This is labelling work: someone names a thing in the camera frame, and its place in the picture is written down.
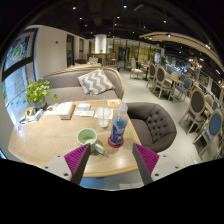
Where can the pale green mug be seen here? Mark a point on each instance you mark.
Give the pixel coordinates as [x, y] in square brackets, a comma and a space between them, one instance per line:
[87, 137]

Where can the grey sofa with wooden frame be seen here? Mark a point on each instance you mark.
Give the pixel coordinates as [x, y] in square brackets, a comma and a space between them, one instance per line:
[66, 83]

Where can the flat round red coaster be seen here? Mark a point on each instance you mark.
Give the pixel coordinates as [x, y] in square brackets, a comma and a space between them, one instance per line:
[115, 145]

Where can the small white blue pack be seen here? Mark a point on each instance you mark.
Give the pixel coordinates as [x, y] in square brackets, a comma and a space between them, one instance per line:
[84, 107]

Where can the grey white chevron pillow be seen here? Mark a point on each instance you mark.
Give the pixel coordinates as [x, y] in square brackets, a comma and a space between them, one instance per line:
[96, 81]

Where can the green potted plant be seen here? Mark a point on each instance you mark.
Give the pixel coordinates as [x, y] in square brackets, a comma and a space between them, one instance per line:
[37, 91]

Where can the white box with wooden edge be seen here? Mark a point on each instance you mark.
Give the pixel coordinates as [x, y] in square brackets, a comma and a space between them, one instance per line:
[67, 110]

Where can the window with posters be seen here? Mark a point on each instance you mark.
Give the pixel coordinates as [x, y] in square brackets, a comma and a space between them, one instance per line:
[18, 66]

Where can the group of ceiling spotlights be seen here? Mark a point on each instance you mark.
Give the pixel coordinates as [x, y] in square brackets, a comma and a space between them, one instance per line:
[125, 6]

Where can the grey tufted armchair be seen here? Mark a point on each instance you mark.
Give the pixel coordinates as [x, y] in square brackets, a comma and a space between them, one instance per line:
[156, 125]

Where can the clear bottle with blue label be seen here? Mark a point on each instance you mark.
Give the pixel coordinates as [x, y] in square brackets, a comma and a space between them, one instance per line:
[118, 128]

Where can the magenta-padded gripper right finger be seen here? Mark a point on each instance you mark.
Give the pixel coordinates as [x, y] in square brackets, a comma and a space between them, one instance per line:
[146, 159]

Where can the blue white tissue pack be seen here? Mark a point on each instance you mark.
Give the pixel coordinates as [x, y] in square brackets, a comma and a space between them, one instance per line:
[38, 114]

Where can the yellow card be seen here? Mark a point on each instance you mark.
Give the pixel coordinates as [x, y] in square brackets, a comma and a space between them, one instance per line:
[114, 103]

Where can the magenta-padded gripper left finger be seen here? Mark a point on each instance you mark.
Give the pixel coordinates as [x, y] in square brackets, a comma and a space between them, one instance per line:
[76, 159]

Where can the group of dining chairs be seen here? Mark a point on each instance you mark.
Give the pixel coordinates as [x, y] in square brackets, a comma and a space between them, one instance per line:
[196, 106]

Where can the white paper leaflet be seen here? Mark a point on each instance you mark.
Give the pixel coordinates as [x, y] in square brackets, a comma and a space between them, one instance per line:
[84, 113]

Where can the clear plastic cup with straw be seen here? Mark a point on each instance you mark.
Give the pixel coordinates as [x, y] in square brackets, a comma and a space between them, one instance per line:
[103, 118]

